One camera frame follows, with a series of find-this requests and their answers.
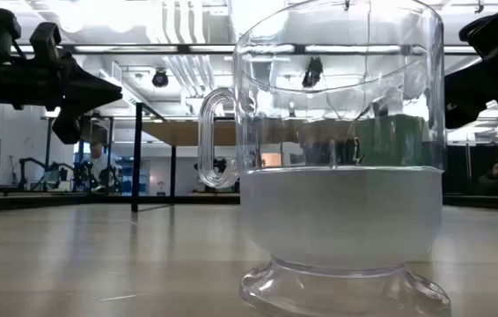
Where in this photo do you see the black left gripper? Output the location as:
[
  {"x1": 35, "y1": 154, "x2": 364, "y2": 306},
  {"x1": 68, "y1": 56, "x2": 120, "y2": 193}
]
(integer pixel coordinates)
[{"x1": 0, "y1": 52, "x2": 123, "y2": 145}]

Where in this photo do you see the clear glass mug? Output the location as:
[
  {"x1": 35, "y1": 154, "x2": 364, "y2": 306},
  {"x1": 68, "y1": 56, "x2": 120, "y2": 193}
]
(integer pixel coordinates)
[{"x1": 196, "y1": 0, "x2": 452, "y2": 317}]

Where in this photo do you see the wooden shelf with black legs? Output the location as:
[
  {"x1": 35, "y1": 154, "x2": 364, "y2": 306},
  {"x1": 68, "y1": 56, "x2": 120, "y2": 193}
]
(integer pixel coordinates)
[{"x1": 130, "y1": 101, "x2": 241, "y2": 213}]

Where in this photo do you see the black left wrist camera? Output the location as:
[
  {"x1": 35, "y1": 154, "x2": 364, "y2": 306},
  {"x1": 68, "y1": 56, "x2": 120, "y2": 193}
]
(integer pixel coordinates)
[{"x1": 28, "y1": 21, "x2": 63, "y2": 67}]

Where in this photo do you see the black ceiling dome camera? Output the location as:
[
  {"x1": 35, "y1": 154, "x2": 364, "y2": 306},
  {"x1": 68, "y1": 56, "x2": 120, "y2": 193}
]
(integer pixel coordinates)
[{"x1": 150, "y1": 68, "x2": 170, "y2": 88}]

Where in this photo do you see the black overhead frame bar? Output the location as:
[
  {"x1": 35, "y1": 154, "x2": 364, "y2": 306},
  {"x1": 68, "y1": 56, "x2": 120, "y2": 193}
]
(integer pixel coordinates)
[{"x1": 11, "y1": 42, "x2": 479, "y2": 56}]

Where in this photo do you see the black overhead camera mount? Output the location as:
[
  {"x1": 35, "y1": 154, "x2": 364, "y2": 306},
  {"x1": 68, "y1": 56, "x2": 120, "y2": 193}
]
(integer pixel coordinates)
[{"x1": 301, "y1": 56, "x2": 324, "y2": 88}]

